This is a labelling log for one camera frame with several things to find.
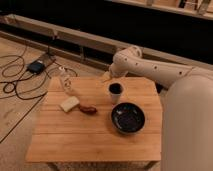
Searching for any dark ceramic bowl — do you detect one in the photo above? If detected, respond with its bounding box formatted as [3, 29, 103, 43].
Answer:
[111, 102, 145, 134]

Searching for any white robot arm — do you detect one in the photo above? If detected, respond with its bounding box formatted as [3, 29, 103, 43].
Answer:
[104, 46, 213, 171]

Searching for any clear plastic bottle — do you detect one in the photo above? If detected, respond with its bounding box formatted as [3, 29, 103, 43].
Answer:
[59, 66, 72, 95]

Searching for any brown sausage piece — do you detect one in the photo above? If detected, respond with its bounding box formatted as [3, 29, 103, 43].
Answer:
[79, 105, 97, 115]

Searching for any blue power adapter box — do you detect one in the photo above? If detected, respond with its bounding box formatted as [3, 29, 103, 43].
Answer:
[27, 61, 45, 74]

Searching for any wooden table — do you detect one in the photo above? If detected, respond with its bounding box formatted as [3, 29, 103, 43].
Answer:
[26, 77, 162, 162]

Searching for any black floor cable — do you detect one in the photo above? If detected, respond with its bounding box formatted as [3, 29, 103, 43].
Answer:
[0, 43, 79, 144]

